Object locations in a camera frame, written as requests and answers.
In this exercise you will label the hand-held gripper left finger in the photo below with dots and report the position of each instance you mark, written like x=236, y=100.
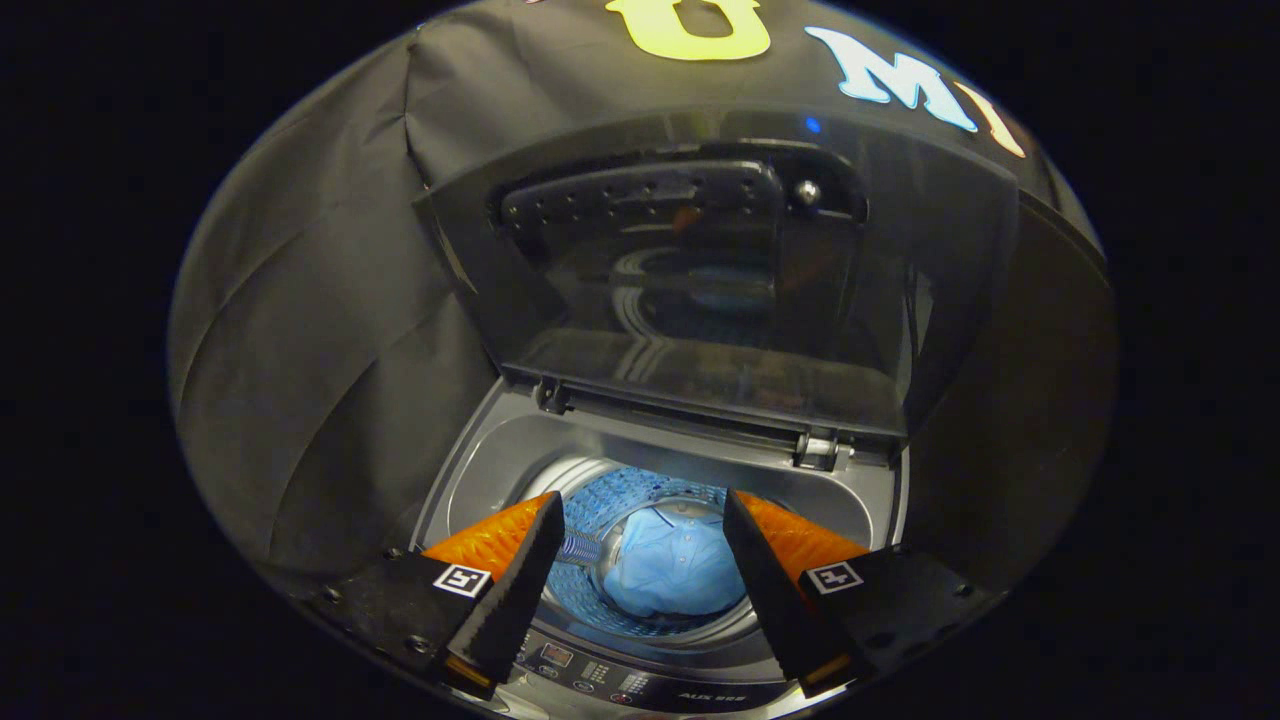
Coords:
x=515, y=590

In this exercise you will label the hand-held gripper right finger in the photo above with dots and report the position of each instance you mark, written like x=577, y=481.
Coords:
x=765, y=590

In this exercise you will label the light blue polo shirt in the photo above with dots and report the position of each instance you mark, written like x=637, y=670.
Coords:
x=670, y=565

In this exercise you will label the black backdrop cloth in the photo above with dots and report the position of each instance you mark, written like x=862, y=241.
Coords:
x=320, y=350

